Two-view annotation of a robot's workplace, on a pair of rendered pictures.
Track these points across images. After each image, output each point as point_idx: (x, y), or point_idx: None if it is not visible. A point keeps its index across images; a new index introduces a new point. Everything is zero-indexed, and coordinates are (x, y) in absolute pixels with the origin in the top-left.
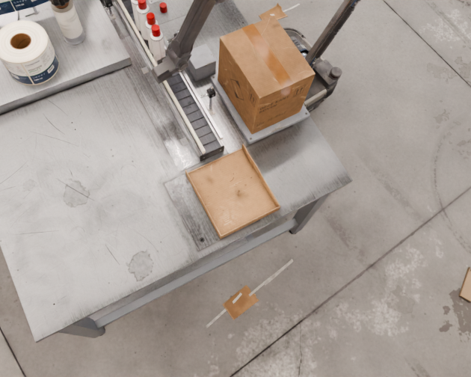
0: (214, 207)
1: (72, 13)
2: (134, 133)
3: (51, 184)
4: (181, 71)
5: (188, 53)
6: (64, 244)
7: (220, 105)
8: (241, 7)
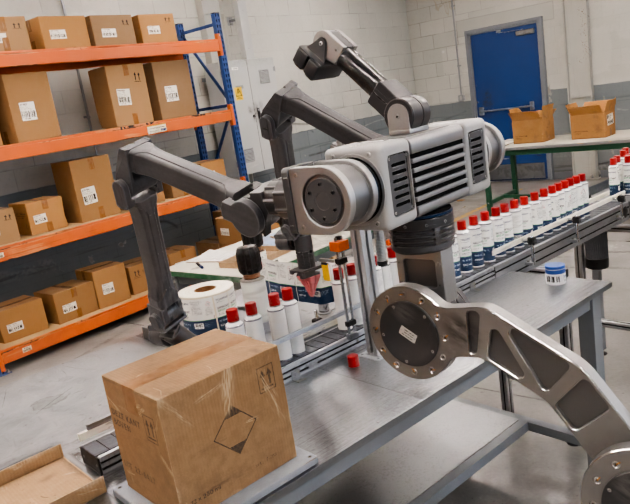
0: None
1: (249, 289)
2: None
3: (64, 387)
4: (166, 340)
5: (156, 304)
6: None
7: None
8: None
